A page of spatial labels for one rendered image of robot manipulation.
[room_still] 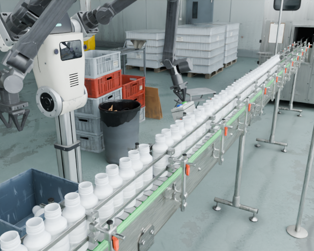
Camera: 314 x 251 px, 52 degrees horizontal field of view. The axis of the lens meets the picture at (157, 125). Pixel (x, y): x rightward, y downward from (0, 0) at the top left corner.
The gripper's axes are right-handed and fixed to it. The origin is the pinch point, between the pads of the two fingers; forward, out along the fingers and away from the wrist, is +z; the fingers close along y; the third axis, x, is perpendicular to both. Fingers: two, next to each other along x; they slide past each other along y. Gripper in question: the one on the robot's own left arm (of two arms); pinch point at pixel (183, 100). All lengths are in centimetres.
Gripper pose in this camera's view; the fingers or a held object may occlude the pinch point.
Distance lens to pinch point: 179.6
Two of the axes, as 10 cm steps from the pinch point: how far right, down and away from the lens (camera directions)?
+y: 4.9, -3.0, 8.2
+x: -8.2, 1.6, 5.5
